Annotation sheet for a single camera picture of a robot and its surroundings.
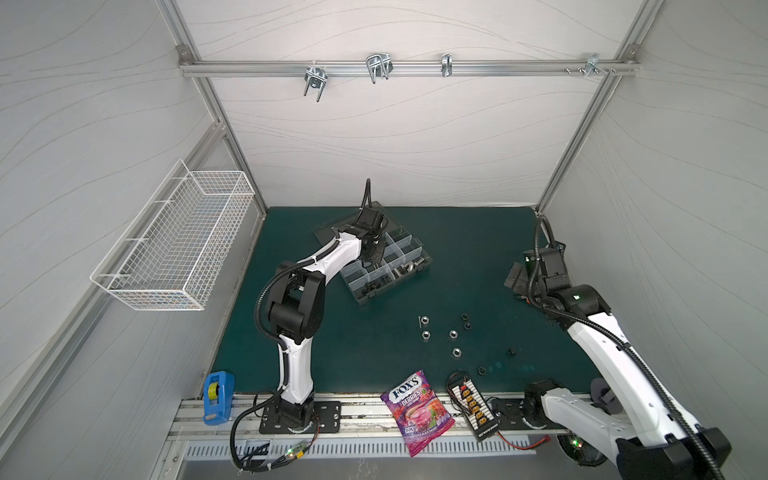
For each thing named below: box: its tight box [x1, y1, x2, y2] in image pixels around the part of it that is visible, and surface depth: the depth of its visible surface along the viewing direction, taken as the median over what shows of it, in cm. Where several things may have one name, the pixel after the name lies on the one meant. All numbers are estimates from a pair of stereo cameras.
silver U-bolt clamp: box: [304, 60, 328, 102], surface depth 79 cm
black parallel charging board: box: [451, 378, 499, 441], surface depth 75 cm
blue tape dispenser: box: [202, 371, 235, 426], surface depth 75 cm
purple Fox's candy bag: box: [380, 369, 456, 458], surface depth 74 cm
